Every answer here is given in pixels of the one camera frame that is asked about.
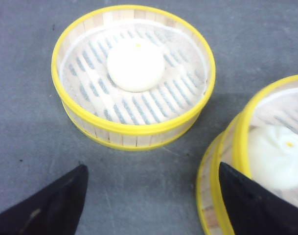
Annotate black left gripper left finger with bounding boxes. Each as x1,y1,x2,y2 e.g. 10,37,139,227
0,164,88,235

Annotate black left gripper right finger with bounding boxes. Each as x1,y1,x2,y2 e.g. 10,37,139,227
219,162,298,235

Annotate bamboo steamer basket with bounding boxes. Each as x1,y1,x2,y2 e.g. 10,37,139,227
51,5,216,151
231,73,298,211
196,116,238,235

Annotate white bun back middle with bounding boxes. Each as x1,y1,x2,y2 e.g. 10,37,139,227
248,125,298,190

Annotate large white bun left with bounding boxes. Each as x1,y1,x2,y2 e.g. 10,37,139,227
107,39,165,92

